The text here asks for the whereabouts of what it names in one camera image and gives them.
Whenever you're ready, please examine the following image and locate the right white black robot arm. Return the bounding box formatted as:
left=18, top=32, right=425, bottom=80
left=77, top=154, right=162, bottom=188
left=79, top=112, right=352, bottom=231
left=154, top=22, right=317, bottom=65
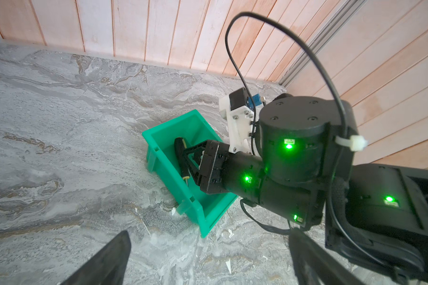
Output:
left=175, top=93, right=428, bottom=285

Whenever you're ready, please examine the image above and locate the green plastic storage bin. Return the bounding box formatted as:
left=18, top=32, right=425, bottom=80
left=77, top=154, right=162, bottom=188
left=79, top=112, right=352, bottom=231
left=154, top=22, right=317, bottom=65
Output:
left=142, top=110, right=237, bottom=238

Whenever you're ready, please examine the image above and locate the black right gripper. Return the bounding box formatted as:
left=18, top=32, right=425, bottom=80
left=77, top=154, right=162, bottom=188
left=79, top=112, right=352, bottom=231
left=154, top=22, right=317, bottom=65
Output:
left=181, top=140, right=235, bottom=194

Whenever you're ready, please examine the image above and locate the black yellow screwdriver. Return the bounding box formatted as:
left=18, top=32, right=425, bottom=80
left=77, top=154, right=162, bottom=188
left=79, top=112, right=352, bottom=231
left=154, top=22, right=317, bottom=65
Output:
left=174, top=137, right=190, bottom=186

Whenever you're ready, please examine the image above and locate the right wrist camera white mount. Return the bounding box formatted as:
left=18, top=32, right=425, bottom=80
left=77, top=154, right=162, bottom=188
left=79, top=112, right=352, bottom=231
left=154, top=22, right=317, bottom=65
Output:
left=219, top=87, right=265, bottom=154

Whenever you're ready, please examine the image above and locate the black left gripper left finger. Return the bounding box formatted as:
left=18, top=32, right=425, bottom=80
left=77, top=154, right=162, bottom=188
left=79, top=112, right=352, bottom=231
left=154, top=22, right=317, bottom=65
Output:
left=61, top=230, right=131, bottom=285

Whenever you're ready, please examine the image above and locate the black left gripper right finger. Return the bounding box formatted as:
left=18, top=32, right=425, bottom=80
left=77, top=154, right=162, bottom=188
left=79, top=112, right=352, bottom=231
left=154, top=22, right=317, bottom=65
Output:
left=288, top=228, right=362, bottom=285

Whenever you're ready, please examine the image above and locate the aluminium corner frame post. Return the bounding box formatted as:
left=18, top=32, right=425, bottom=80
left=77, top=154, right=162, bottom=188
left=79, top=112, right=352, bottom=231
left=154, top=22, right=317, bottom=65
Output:
left=278, top=1, right=365, bottom=87

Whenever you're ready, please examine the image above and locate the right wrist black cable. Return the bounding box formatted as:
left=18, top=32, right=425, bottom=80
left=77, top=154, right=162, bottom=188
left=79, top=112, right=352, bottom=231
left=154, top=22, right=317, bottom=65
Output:
left=224, top=11, right=368, bottom=271

